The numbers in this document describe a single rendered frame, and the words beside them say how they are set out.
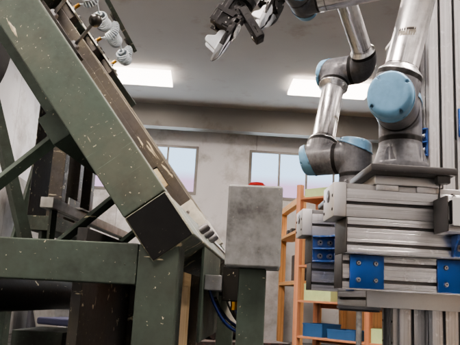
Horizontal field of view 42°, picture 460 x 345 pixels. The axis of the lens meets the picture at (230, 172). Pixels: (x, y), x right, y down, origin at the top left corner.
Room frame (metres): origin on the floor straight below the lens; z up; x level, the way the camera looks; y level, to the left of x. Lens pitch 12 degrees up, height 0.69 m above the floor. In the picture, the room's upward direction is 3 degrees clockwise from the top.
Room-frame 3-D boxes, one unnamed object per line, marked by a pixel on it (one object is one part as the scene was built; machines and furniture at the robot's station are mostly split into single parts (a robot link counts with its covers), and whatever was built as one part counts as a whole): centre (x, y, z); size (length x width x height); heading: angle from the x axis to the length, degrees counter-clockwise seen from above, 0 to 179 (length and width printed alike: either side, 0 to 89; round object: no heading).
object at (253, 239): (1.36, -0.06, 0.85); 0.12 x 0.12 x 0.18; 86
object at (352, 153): (2.11, -0.44, 1.20); 0.13 x 0.12 x 0.14; 59
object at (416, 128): (1.60, -0.46, 1.20); 0.13 x 0.12 x 0.14; 157
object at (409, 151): (1.61, -0.46, 1.09); 0.15 x 0.15 x 0.10
